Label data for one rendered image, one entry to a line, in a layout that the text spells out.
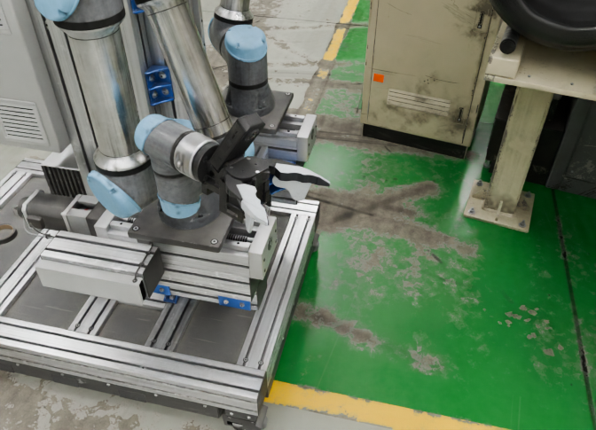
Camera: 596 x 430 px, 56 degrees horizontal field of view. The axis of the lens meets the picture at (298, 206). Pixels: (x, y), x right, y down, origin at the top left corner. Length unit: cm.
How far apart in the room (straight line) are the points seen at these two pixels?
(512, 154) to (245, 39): 122
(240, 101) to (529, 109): 112
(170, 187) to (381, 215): 153
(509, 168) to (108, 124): 172
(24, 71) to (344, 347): 127
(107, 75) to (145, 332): 96
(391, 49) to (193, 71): 168
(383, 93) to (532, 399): 150
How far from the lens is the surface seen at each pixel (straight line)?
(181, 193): 104
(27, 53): 144
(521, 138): 234
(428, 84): 267
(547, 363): 209
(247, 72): 163
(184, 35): 105
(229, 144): 87
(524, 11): 174
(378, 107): 279
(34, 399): 203
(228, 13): 172
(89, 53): 102
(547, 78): 186
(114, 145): 111
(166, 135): 97
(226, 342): 172
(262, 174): 88
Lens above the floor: 160
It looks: 41 degrees down
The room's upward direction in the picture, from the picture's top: straight up
